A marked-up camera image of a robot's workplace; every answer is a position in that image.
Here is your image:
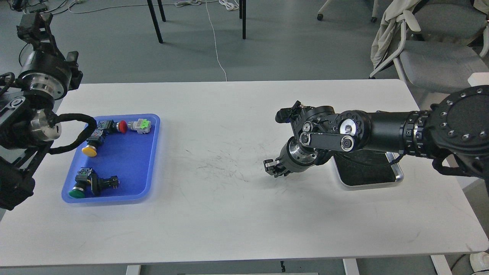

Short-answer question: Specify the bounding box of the silver metal tray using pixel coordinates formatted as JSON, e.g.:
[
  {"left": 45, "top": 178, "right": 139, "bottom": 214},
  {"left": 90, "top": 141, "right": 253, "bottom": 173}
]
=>
[{"left": 332, "top": 150, "right": 405, "bottom": 190}]

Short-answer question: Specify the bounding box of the yellow push button switch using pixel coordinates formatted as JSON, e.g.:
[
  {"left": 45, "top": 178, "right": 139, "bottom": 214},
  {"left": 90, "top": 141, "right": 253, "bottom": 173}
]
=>
[{"left": 81, "top": 129, "right": 106, "bottom": 157}]

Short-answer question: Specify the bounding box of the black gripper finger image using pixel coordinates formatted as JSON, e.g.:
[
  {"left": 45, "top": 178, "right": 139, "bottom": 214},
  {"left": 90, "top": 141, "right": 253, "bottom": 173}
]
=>
[
  {"left": 17, "top": 12, "right": 59, "bottom": 56},
  {"left": 66, "top": 52, "right": 83, "bottom": 91}
]

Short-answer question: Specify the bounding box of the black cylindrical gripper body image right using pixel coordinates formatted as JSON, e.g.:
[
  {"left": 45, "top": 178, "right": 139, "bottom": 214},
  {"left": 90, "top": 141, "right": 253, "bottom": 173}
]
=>
[{"left": 277, "top": 137, "right": 316, "bottom": 173}]

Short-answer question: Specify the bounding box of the red push button switch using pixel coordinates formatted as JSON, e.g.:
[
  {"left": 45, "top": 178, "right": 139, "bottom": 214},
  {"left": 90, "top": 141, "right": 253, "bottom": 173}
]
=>
[{"left": 97, "top": 120, "right": 128, "bottom": 133}]

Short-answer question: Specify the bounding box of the white cable on floor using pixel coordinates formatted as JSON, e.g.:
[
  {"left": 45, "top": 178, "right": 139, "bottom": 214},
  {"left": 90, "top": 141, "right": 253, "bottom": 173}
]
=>
[{"left": 206, "top": 0, "right": 228, "bottom": 82}]

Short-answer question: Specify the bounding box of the green push button switch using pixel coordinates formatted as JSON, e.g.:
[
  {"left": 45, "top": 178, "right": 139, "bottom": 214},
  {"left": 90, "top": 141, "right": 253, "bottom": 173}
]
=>
[{"left": 68, "top": 167, "right": 94, "bottom": 199}]

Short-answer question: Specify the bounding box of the black table leg left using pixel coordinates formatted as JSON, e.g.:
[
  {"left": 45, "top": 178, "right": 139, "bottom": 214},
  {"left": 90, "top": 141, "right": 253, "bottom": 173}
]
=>
[{"left": 147, "top": 0, "right": 166, "bottom": 44}]

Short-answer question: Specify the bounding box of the black table leg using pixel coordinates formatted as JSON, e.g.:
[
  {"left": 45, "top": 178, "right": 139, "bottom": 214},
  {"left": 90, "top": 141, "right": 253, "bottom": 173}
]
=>
[
  {"left": 147, "top": 0, "right": 166, "bottom": 44},
  {"left": 238, "top": 0, "right": 246, "bottom": 40}
]

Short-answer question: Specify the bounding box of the black table leg right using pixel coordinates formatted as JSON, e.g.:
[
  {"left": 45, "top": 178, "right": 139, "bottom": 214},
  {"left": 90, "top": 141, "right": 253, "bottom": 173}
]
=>
[{"left": 238, "top": 0, "right": 246, "bottom": 40}]

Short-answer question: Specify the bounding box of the beige jacket on chair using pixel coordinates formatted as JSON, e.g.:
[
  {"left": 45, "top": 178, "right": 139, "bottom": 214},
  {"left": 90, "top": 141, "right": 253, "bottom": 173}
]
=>
[{"left": 371, "top": 0, "right": 420, "bottom": 68}]

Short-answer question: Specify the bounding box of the blue plastic tray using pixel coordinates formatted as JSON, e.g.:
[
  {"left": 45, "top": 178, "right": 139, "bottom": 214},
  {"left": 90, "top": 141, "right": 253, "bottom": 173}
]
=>
[{"left": 61, "top": 113, "right": 160, "bottom": 205}]

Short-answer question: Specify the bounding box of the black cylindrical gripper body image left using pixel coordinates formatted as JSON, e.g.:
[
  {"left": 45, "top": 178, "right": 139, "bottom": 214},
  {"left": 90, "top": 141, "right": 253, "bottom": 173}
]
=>
[{"left": 19, "top": 50, "right": 72, "bottom": 100}]

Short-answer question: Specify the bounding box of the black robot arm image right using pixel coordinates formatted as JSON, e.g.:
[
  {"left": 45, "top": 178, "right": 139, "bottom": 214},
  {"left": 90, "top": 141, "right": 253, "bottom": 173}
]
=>
[{"left": 264, "top": 85, "right": 489, "bottom": 181}]

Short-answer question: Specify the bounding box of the green grey switch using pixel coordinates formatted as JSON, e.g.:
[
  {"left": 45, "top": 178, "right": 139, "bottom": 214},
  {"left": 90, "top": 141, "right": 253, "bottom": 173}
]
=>
[{"left": 127, "top": 118, "right": 152, "bottom": 134}]

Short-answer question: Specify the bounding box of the grey office chair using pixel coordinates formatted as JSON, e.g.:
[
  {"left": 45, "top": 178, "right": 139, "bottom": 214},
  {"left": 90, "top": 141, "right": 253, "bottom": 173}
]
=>
[{"left": 369, "top": 0, "right": 488, "bottom": 94}]

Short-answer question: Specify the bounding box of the white side table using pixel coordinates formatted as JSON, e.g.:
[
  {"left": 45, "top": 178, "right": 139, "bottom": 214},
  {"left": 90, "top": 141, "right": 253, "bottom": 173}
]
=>
[{"left": 468, "top": 73, "right": 489, "bottom": 87}]

